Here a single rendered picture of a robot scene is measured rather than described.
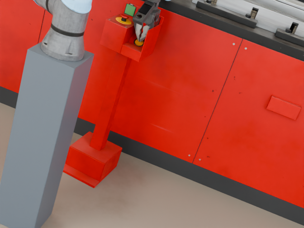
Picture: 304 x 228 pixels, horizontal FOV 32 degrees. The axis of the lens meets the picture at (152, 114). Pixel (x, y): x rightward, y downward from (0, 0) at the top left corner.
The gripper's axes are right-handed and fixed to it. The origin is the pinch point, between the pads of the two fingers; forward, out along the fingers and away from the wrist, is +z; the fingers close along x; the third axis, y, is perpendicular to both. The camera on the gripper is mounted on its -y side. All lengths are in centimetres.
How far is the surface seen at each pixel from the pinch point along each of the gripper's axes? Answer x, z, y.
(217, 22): -24.6, -9.8, 29.7
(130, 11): 11.1, -6.5, 9.3
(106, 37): 12.8, 2.5, -6.8
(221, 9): -23.0, -14.0, 36.6
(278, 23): -50, -15, 46
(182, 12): -8.0, -8.8, 27.1
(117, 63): 6.1, 13.8, -2.7
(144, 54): -4.8, 4.8, -1.6
